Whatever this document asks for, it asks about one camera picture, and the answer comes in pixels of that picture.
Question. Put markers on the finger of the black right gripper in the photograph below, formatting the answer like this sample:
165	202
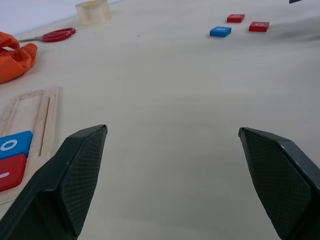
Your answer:
297	1

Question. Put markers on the wooden tray board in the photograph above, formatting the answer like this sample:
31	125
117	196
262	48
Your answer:
42	120

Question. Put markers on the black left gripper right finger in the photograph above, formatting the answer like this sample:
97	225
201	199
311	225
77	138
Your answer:
280	180

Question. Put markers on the blue tile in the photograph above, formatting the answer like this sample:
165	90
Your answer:
15	145
220	31

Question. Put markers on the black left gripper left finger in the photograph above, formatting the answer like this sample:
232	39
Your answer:
62	185

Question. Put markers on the red tile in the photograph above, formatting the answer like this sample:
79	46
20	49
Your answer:
259	26
11	172
235	18

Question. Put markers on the clear tape roll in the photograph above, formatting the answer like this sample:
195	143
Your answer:
93	12

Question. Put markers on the orange crumpled bag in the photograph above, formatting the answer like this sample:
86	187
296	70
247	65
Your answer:
13	62

